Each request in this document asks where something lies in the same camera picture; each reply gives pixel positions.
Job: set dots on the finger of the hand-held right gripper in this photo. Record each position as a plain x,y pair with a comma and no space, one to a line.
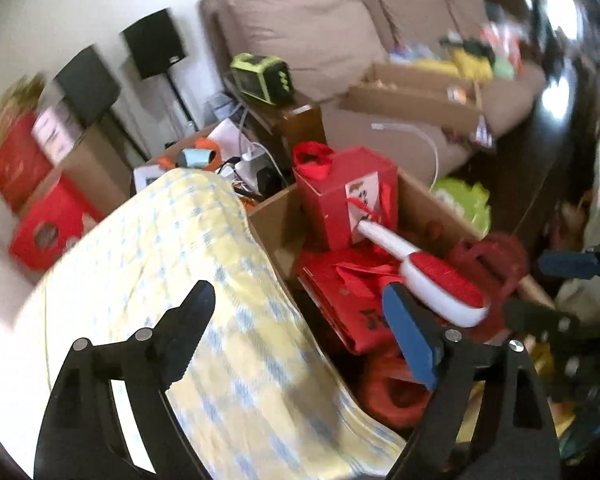
535,317
565,264

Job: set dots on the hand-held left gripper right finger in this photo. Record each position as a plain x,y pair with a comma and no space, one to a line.
410,330

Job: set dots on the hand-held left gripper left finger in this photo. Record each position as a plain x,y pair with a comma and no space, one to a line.
190,325

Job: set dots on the white red lint brush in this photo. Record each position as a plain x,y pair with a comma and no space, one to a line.
430,275

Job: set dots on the maroon felt pouch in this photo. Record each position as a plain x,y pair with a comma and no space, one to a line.
505,260

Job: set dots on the red plastic twine ball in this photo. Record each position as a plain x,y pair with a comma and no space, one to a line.
380,400

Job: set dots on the brown cardboard box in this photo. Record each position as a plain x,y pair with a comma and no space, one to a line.
275,225

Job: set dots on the red boxes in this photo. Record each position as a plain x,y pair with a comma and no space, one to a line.
330,200

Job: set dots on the yellow plaid tablecloth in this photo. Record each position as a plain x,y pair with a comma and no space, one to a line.
155,240

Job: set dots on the green plastic toy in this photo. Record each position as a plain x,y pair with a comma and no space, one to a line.
460,200

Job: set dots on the shiny snack packet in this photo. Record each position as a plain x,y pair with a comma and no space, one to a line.
484,132

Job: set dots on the black power adapter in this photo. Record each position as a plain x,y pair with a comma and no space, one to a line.
267,180

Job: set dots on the pale blue cylinder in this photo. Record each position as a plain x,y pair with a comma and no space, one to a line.
197,158

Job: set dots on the red box with oval print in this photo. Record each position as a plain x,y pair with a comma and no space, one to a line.
45,230

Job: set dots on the large brown carton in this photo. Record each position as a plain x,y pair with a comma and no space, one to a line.
100,170

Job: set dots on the white power strip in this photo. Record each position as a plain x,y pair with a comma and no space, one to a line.
255,157

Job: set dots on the orange cloth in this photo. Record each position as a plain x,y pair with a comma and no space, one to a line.
207,145

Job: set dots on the open carton of clutter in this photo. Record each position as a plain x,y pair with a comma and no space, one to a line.
180,142

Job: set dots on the pale green packet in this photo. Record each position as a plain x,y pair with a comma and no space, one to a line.
504,66

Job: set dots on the beige sofa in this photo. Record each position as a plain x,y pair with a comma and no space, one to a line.
360,125

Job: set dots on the yellow plastic bag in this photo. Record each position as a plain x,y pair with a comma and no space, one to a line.
472,62

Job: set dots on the long shallow cardboard box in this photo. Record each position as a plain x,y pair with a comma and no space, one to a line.
410,105

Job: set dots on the dark green bag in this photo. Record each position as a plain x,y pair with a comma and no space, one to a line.
475,47

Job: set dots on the small pink carton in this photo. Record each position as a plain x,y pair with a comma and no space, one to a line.
55,132

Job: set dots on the orange white snack bag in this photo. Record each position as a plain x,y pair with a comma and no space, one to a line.
500,37

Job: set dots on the tall red gift bag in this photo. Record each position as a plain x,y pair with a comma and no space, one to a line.
15,160

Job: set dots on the green black portable radio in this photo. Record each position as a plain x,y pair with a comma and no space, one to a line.
260,80

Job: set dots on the heap of small packets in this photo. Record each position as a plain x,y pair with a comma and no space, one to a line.
415,55

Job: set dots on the black speaker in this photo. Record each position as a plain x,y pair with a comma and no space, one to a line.
87,85
155,42

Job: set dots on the beige sofa cushion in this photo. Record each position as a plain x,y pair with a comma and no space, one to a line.
415,5
305,35
467,0

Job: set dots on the gold wrapping paper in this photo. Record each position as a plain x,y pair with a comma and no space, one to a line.
10,105

